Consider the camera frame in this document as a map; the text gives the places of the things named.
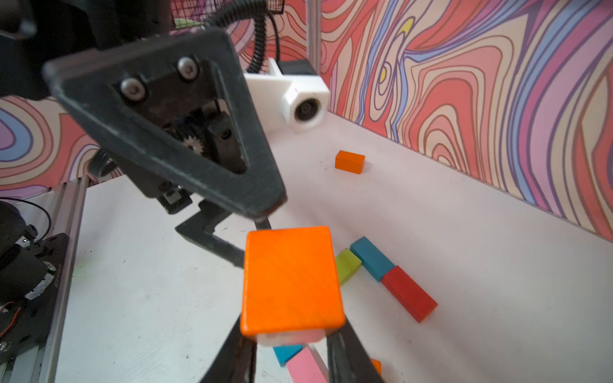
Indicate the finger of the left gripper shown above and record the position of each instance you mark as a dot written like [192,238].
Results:
[199,229]

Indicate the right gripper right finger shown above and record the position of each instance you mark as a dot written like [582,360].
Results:
[347,359]

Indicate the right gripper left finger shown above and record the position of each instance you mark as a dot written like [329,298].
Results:
[236,360]

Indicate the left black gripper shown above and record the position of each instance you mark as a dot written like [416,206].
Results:
[124,81]

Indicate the pink block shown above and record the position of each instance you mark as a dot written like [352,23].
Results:
[308,367]

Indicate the teal block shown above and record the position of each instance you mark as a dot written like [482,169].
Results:
[372,258]
[285,353]

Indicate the orange block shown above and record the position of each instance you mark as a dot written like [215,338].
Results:
[350,162]
[377,365]
[291,292]

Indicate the red block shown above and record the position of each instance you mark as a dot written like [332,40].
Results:
[411,296]

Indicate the light green block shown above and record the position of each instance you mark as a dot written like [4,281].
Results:
[347,264]

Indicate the aluminium front rail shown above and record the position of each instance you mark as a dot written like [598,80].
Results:
[39,239]

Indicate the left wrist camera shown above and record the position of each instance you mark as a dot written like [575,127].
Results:
[291,95]

